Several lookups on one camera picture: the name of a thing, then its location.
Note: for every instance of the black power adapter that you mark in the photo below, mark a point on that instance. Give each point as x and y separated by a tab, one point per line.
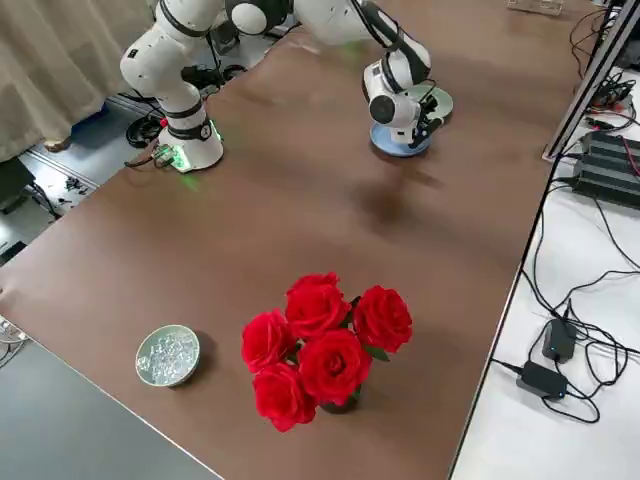
557	340
542	380

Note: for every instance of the black finned electronics box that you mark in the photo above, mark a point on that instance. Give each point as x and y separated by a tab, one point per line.
607	165

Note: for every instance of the blue plate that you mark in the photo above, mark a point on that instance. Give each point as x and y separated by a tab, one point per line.
387	142

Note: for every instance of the red rose bouquet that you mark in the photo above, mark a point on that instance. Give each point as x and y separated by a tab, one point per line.
330	360

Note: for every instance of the aluminium frame post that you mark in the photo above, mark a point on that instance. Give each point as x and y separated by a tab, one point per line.
580	95

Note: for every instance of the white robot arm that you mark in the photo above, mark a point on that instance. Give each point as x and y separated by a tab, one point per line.
155	65

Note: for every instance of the green plate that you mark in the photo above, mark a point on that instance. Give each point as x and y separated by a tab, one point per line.
442	102

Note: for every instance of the beige curtain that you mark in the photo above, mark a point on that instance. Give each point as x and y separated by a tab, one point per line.
50	75

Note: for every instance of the black vase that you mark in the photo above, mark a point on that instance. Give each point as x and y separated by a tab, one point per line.
340	405

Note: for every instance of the small bowl with clear beads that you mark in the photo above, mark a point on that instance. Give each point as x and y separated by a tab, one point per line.
167	357

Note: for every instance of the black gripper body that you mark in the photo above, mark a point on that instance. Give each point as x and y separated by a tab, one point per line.
426	110

